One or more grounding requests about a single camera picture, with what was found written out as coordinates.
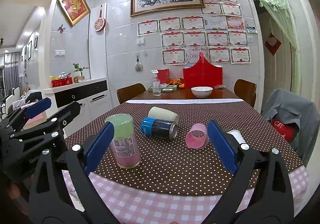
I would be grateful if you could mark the blue and black metal can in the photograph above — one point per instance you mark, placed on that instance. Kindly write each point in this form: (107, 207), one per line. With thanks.
(163, 129)

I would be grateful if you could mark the red box on sideboard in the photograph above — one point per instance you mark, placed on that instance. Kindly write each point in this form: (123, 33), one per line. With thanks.
(58, 82)

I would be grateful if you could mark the red CAT cushion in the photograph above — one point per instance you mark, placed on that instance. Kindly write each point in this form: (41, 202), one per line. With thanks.
(287, 131)

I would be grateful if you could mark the white ceramic bowl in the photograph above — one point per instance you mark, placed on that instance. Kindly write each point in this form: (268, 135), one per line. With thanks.
(201, 92)

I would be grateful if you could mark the clear spray bottle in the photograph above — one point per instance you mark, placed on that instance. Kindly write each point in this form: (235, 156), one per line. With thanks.
(156, 84)

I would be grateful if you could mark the white door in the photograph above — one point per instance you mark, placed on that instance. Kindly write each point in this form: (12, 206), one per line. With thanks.
(278, 67)

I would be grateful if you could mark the small red gift bag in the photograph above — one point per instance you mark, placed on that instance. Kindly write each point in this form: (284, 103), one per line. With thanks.
(163, 76)

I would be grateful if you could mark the brown polka dot tablecloth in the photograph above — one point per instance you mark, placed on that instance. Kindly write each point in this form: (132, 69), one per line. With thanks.
(170, 167)

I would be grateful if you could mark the grey jacket on chair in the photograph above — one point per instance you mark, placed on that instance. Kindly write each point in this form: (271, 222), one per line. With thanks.
(289, 107)

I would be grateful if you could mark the green box on table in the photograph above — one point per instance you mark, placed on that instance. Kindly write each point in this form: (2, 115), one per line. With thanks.
(165, 86)

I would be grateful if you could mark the wooden dining table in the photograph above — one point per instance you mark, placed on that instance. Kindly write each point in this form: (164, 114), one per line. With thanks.
(186, 94)

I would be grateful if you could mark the large red gift box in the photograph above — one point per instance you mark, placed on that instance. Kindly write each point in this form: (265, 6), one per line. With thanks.
(202, 74)

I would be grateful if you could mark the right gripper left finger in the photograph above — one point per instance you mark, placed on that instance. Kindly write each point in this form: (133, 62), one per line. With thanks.
(49, 199)

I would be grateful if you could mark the pink checkered tablecloth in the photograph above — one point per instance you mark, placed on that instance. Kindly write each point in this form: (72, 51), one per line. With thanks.
(130, 205)

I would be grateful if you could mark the small potted green plant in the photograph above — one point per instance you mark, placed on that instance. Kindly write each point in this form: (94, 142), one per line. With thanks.
(80, 70)

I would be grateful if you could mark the green door curtain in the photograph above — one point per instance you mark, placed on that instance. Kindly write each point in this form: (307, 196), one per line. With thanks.
(279, 11)

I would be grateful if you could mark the red round wall ornament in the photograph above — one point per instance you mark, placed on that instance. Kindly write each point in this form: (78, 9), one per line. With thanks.
(100, 22)

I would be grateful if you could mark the hanging round brush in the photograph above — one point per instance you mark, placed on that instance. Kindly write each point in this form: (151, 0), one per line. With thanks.
(138, 65)

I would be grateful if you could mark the left wooden chair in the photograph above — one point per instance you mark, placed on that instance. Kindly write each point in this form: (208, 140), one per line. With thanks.
(127, 93)

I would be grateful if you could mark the orange snack packets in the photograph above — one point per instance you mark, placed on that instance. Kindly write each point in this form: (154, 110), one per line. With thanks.
(179, 83)

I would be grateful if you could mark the white and black sideboard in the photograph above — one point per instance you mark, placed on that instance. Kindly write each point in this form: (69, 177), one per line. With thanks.
(92, 95)

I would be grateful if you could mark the pink and green glass jar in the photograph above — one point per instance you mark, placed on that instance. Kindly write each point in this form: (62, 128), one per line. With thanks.
(124, 144)

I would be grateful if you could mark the red diamond door decoration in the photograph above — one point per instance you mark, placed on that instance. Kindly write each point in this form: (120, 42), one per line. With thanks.
(272, 44)

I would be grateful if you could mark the pink plastic cup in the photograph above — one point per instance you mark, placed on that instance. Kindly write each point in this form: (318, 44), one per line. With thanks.
(197, 137)

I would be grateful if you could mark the right wooden chair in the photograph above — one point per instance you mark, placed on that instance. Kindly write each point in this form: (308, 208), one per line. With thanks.
(246, 90)

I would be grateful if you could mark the cream fuzzy cup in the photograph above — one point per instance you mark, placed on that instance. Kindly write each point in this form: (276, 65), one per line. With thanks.
(163, 114)

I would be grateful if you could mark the wall light switch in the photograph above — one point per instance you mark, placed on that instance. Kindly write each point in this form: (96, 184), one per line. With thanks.
(60, 53)

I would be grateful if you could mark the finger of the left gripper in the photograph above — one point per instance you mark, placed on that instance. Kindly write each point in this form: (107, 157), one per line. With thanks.
(15, 121)
(49, 133)

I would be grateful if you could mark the white paper cup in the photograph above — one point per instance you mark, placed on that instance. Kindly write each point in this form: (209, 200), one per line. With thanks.
(235, 136)

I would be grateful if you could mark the wooden chair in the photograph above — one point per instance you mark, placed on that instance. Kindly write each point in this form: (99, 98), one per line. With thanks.
(127, 93)
(246, 90)

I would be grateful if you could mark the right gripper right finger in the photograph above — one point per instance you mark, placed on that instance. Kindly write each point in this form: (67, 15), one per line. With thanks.
(272, 198)

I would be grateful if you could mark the gold framed red calligraphy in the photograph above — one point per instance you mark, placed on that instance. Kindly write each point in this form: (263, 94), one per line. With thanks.
(74, 10)

